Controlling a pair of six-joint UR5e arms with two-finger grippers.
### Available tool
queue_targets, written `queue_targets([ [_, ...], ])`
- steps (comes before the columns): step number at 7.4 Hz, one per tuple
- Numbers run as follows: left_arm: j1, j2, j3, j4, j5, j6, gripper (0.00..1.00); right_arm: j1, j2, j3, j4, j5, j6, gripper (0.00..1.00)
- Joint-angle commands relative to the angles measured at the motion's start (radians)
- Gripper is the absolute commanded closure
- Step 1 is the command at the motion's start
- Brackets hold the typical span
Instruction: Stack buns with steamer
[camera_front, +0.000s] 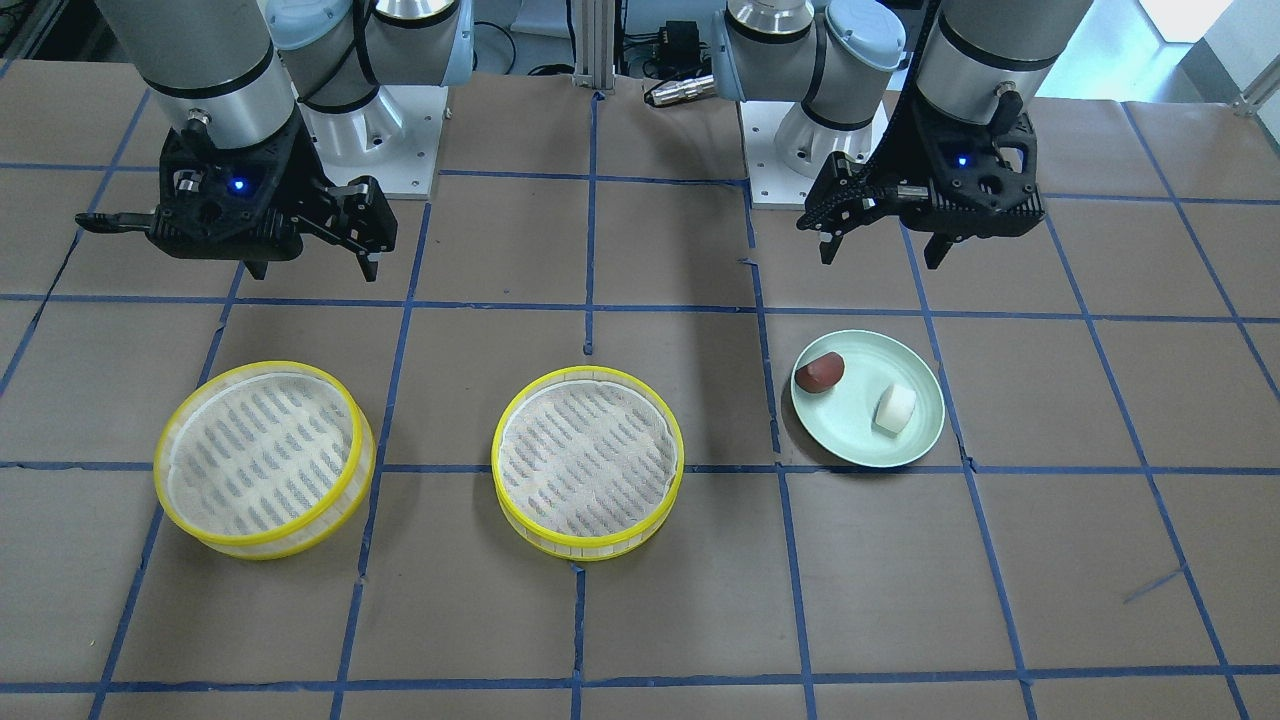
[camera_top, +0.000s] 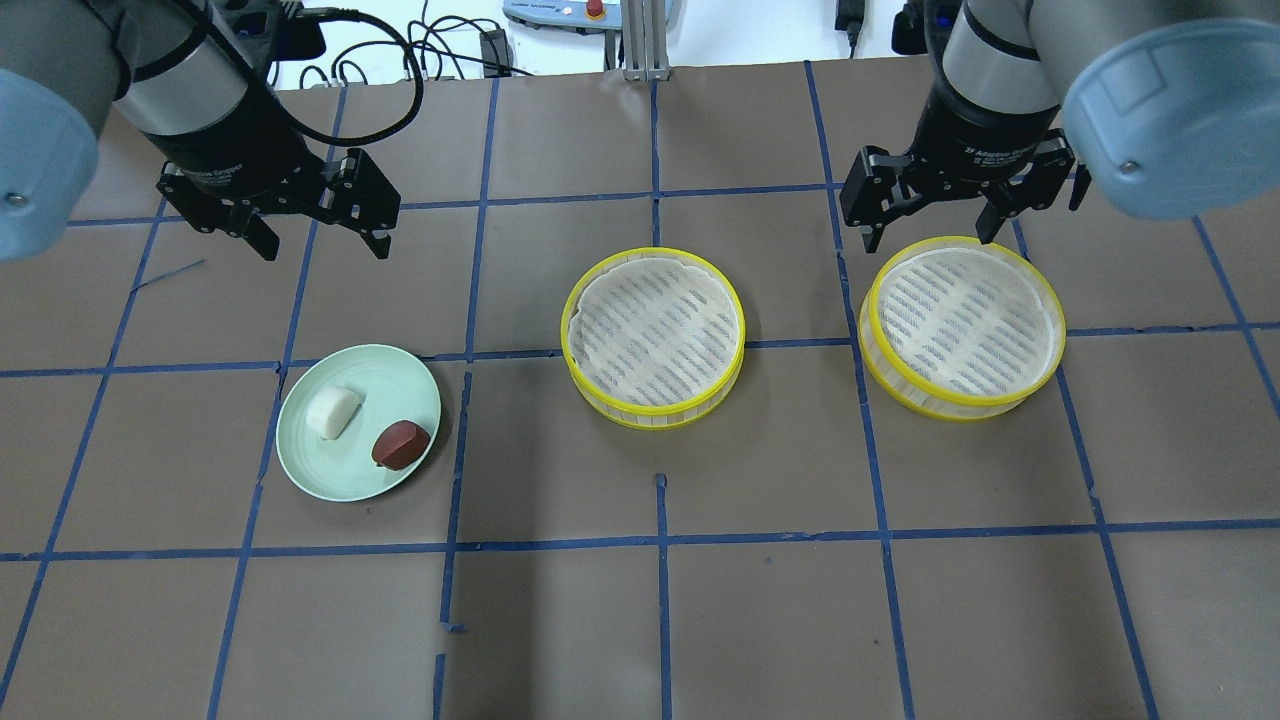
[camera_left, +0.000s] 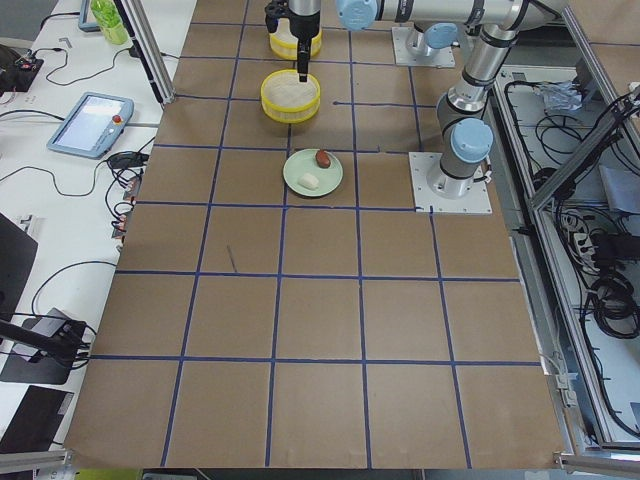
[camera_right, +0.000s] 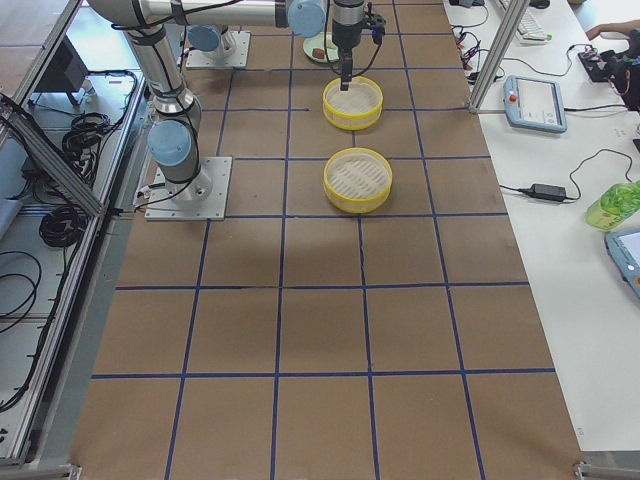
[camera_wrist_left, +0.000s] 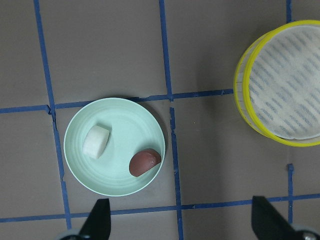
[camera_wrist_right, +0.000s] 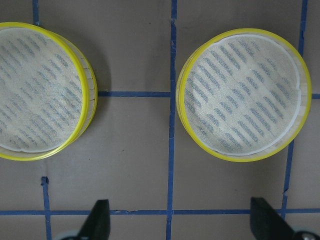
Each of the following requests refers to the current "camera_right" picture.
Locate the coiled black cable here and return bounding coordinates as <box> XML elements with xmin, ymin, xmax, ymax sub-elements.
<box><xmin>38</xmin><ymin>205</ymin><xmax>84</xmax><ymax>248</ymax></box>

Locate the aluminium frame post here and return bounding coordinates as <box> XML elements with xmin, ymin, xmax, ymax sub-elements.
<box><xmin>468</xmin><ymin>0</ymin><xmax>528</xmax><ymax>114</ymax></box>

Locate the light green plate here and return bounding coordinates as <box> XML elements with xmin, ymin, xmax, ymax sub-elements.
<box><xmin>303</xmin><ymin>33</ymin><xmax>339</xmax><ymax>64</ymax></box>

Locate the yellow steamer basket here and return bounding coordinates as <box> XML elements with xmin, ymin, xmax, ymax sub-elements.
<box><xmin>322</xmin><ymin>77</ymin><xmax>384</xmax><ymax>131</ymax></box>
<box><xmin>323</xmin><ymin>147</ymin><xmax>393</xmax><ymax>214</ymax></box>

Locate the green plastic bottle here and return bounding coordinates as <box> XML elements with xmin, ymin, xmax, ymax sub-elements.
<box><xmin>585</xmin><ymin>182</ymin><xmax>639</xmax><ymax>231</ymax></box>

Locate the white keyboard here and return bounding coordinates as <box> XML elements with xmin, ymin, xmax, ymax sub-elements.
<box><xmin>516</xmin><ymin>12</ymin><xmax>552</xmax><ymax>44</ymax></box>

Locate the black electronics board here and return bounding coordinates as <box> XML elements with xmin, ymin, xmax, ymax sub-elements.
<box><xmin>577</xmin><ymin>47</ymin><xmax>622</xmax><ymax>83</ymax></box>

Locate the person hand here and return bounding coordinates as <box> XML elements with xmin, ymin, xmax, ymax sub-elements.
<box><xmin>586</xmin><ymin>20</ymin><xmax>639</xmax><ymax>40</ymax></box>

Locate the teach pendant with screen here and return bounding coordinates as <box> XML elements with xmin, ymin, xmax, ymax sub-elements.
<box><xmin>503</xmin><ymin>75</ymin><xmax>567</xmax><ymax>134</ymax></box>

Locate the black power adapter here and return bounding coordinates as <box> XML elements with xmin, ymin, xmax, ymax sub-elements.
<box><xmin>528</xmin><ymin>183</ymin><xmax>567</xmax><ymax>203</ymax></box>

